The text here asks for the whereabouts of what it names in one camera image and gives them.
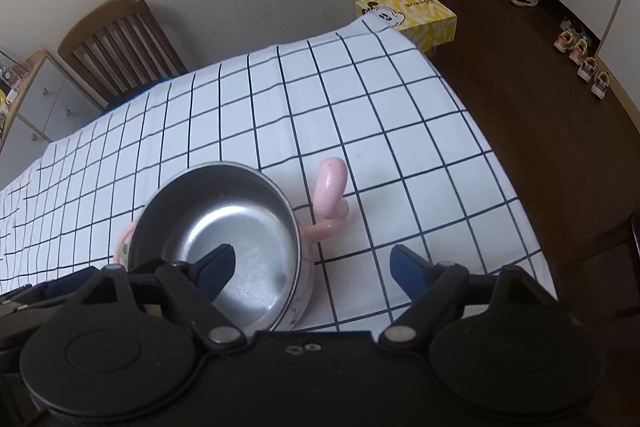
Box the pink steel-lined pot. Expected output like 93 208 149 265
114 157 349 335

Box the checked white tablecloth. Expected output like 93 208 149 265
1 17 553 332

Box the wooden sideboard cabinet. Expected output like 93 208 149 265
0 48 104 158

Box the wooden chair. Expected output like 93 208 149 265
58 0 186 108

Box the yellow tissue box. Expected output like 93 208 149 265
355 0 458 52

